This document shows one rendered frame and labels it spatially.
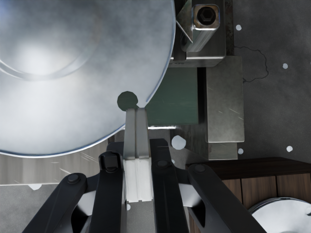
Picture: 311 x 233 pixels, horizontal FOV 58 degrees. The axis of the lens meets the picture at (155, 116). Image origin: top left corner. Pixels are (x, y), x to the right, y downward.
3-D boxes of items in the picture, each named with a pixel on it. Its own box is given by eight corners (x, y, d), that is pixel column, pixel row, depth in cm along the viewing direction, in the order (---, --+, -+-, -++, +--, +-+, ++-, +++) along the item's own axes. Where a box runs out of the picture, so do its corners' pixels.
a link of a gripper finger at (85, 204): (126, 215, 14) (65, 220, 14) (127, 160, 19) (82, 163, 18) (123, 191, 13) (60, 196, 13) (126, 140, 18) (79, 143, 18)
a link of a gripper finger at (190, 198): (152, 188, 13) (214, 184, 14) (148, 138, 18) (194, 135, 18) (153, 212, 14) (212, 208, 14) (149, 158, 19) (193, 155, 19)
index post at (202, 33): (202, 52, 38) (222, 27, 29) (180, 52, 38) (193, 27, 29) (202, 31, 39) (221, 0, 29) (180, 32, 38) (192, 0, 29)
